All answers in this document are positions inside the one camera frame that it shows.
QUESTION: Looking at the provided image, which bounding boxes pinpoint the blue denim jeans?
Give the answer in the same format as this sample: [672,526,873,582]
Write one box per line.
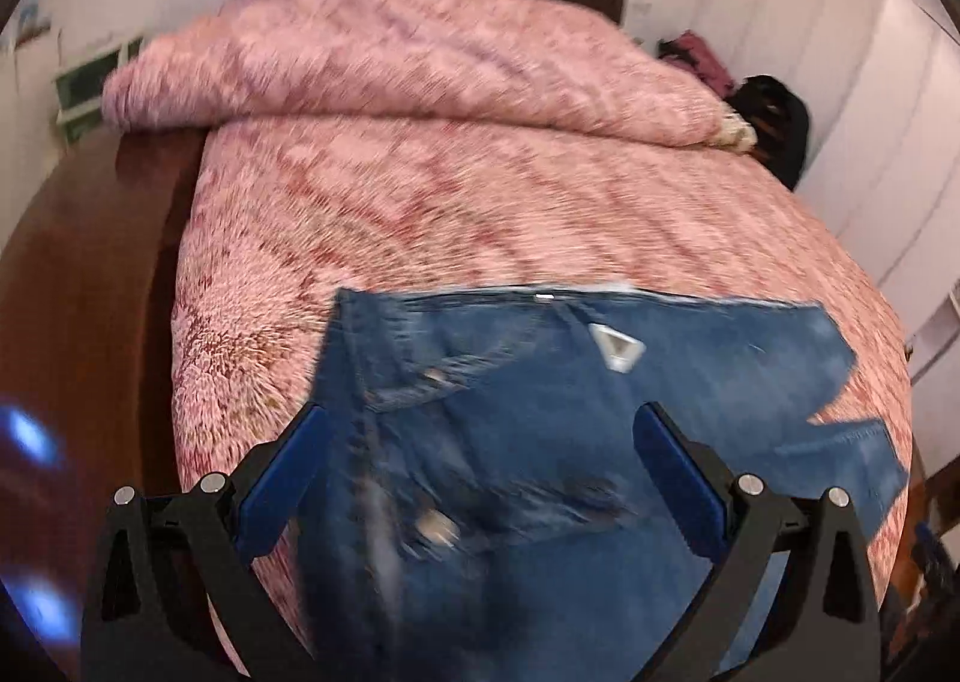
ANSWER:
[296,287,907,680]

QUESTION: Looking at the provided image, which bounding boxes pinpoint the maroon clothing pile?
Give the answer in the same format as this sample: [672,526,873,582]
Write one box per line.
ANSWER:
[658,30,737,100]

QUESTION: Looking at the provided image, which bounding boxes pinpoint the pink patterned bedspread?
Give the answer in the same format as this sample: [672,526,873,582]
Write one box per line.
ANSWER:
[169,113,915,679]

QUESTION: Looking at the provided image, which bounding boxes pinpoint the floral pillow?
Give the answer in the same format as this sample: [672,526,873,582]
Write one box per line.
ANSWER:
[708,108,757,155]

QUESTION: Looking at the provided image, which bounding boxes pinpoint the black bag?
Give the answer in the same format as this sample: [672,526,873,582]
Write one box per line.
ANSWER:
[727,76,811,191]

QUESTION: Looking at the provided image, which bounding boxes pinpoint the pink folded quilt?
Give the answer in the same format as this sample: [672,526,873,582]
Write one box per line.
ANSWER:
[103,0,731,149]

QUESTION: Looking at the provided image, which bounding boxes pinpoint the white wardrobe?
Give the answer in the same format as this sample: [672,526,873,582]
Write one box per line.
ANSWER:
[692,0,958,334]

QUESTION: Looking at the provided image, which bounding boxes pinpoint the dark wooden bed frame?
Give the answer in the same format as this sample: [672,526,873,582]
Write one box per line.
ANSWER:
[2,129,206,679]

